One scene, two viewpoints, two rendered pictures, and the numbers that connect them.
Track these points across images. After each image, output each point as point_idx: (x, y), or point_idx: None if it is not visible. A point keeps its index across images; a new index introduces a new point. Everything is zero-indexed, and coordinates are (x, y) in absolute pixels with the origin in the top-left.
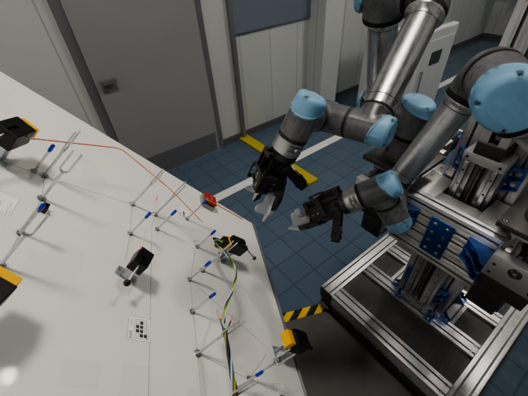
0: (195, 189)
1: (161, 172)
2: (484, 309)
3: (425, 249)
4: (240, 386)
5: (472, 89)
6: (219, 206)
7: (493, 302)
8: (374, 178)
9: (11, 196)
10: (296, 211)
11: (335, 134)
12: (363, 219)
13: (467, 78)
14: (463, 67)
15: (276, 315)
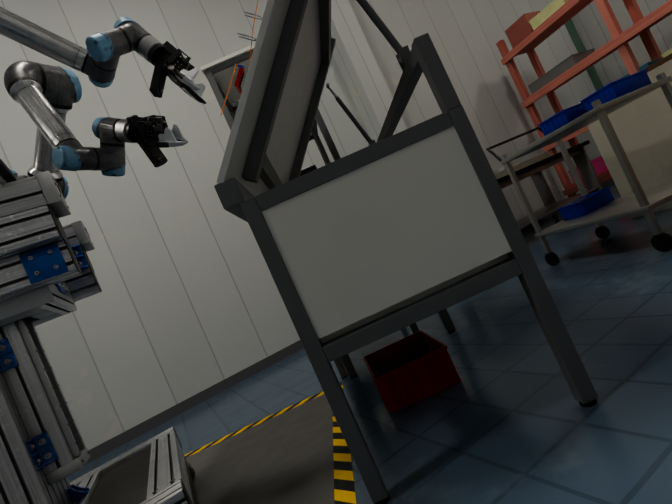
0: (252, 56)
1: (247, 13)
2: (101, 290)
3: (61, 288)
4: None
5: (68, 73)
6: (231, 81)
7: (95, 276)
8: (110, 117)
9: None
10: (169, 130)
11: (117, 63)
12: (70, 253)
13: (48, 69)
14: (27, 66)
15: None
